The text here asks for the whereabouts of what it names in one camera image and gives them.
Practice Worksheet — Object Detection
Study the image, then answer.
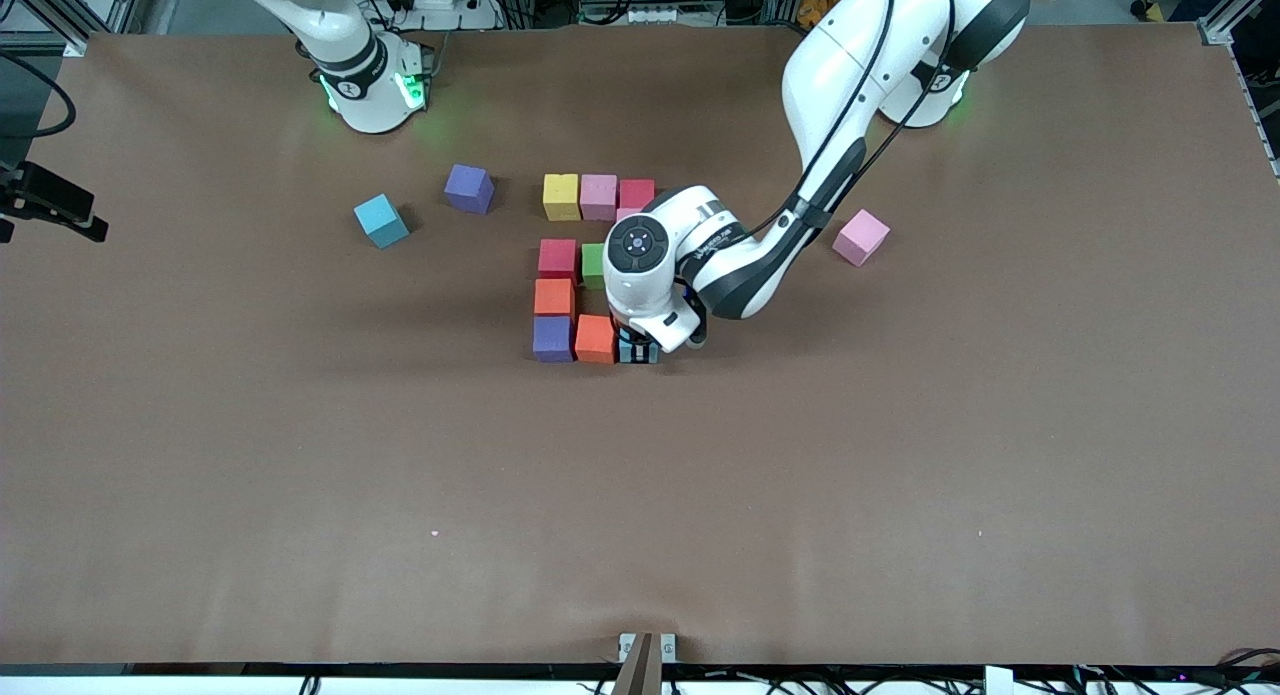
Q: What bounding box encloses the orange foam block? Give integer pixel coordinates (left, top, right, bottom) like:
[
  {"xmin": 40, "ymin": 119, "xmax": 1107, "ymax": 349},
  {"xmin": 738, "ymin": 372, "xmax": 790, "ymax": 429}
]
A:
[
  {"xmin": 534, "ymin": 278, "xmax": 578, "ymax": 319},
  {"xmin": 574, "ymin": 314, "xmax": 620, "ymax": 366}
]

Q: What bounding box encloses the purple foam block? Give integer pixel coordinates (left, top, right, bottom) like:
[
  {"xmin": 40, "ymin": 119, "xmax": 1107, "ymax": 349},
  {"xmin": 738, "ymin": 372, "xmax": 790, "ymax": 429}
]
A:
[
  {"xmin": 444, "ymin": 164, "xmax": 496, "ymax": 215},
  {"xmin": 532, "ymin": 315, "xmax": 577, "ymax": 364}
]

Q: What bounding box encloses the yellow foam block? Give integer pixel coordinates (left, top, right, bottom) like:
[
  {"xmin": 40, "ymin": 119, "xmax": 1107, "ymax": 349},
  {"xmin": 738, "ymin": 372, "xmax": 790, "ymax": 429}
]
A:
[{"xmin": 542, "ymin": 173, "xmax": 582, "ymax": 222}]

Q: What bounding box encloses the brown paper table cover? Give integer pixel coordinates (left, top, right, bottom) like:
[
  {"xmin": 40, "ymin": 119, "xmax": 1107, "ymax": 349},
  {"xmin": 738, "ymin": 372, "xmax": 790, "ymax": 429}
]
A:
[{"xmin": 0, "ymin": 23, "xmax": 1280, "ymax": 666}]

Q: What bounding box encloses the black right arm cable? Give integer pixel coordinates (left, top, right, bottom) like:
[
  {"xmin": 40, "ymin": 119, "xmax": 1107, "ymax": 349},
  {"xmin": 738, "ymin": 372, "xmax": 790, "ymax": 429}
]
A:
[{"xmin": 0, "ymin": 50, "xmax": 78, "ymax": 142}]

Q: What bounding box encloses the metal table edge bracket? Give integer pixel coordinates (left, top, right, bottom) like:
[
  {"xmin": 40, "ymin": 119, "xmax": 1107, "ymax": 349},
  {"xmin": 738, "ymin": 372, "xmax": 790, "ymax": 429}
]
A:
[{"xmin": 612, "ymin": 632, "xmax": 678, "ymax": 695}]

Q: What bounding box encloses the aluminium table edge rail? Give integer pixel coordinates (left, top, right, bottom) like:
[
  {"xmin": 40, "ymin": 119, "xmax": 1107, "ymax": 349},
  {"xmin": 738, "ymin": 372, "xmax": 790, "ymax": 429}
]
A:
[{"xmin": 1225, "ymin": 43, "xmax": 1280, "ymax": 181}]

